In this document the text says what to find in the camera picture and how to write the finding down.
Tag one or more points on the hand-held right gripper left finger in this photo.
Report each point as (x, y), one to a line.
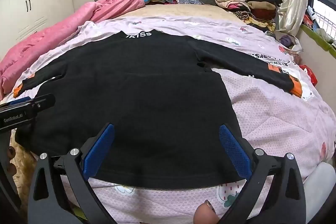
(98, 150)

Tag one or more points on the green windowsill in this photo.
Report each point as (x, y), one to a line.
(315, 39)

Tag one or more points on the dark patterned cloth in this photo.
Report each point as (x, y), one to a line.
(191, 1)

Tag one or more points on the black sweater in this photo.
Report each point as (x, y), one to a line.
(144, 82)

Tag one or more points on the red plastic bag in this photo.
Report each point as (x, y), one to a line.
(309, 74)

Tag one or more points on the pink strawberry printed blanket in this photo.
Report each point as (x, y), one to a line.
(262, 113)

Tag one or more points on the purple cloth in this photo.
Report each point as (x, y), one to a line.
(286, 40)

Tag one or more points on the beige bed sheet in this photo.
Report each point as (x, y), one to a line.
(183, 10)

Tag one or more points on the person's left hand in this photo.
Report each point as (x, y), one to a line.
(11, 153)

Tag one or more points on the pile of folded clothes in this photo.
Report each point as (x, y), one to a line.
(252, 6)

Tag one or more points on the pink quilt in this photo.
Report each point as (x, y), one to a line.
(52, 35)

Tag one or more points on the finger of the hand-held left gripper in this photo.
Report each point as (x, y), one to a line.
(43, 103)

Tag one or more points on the person's light grey clothing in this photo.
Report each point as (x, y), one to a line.
(317, 187)

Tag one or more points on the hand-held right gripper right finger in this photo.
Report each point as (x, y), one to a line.
(233, 150)

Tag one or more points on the person's right hand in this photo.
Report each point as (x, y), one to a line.
(204, 214)

